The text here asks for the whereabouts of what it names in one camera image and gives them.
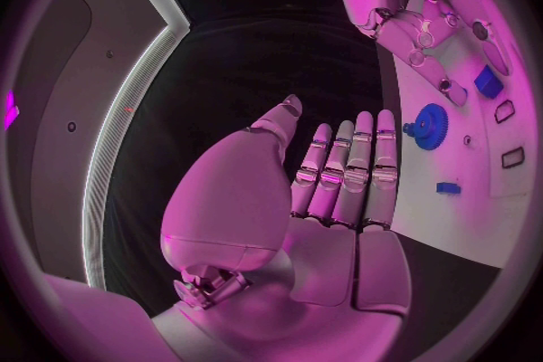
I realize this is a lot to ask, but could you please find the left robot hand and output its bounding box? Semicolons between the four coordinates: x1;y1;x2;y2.
150;94;414;362

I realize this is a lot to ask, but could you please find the white task board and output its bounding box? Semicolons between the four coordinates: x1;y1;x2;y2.
376;0;537;270

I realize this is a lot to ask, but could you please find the blue gear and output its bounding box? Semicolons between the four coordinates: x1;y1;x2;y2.
401;102;451;152

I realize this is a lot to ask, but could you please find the blue block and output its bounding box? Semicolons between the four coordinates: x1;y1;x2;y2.
472;64;506;100

